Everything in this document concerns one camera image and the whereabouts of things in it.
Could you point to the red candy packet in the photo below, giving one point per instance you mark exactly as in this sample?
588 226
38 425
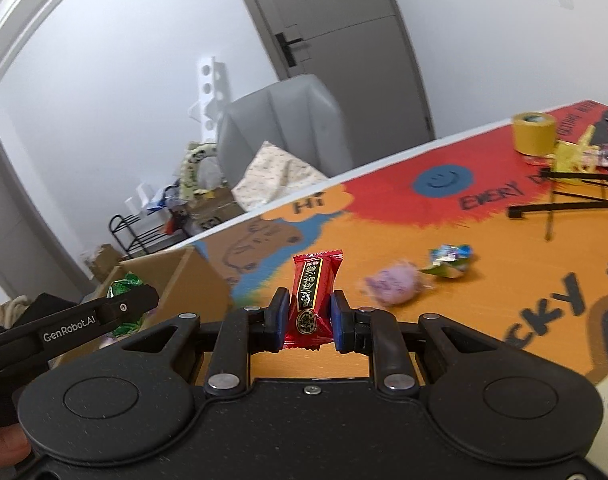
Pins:
311 295

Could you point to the small cardboard box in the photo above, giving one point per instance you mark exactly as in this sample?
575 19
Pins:
103 260

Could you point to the black shoe rack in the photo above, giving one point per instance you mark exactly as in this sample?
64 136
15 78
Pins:
133 232

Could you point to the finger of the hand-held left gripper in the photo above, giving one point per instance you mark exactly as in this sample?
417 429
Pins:
126 307

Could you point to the white perforated rack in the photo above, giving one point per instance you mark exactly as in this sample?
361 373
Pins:
211 90

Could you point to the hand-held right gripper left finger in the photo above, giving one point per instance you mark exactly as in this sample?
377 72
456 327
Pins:
283 320

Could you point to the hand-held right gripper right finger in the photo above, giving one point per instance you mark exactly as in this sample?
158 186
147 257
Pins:
337 322

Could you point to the yellow tape roll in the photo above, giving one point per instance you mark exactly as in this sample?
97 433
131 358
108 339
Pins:
534 135

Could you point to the grey upholstered chair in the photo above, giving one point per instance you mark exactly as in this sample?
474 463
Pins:
284 115

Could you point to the cardboard box on floor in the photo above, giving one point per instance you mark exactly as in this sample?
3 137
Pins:
216 212

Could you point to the yellow plastic wrapper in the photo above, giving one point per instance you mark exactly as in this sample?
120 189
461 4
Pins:
576 152

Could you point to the person's left hand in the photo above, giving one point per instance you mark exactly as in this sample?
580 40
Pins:
1 445

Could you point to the blue green candy wrapper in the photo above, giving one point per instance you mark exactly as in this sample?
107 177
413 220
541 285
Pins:
449 260

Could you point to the beige patterned cloth bag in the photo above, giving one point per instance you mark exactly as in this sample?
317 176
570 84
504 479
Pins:
274 180

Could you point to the green triangular snack packet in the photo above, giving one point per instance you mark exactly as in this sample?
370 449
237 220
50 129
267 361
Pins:
126 282

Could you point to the floral fabric bag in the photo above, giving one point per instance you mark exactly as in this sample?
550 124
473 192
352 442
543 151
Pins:
196 165

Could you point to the pale purple candy packet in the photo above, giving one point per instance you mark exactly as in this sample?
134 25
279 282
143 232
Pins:
391 282

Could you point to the grey side door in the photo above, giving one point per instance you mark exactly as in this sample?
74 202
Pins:
13 220

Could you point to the brown cardboard box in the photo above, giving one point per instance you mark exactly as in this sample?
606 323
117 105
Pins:
183 285

